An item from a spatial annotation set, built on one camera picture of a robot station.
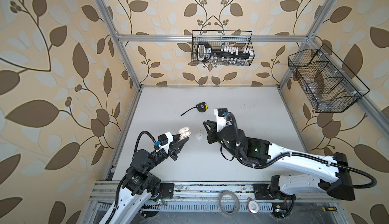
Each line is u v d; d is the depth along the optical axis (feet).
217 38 2.95
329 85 2.39
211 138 1.88
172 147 1.89
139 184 1.75
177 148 1.91
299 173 1.48
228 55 2.72
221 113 1.81
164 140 1.72
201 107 3.43
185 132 2.07
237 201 2.26
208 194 2.43
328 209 2.28
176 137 2.03
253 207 2.29
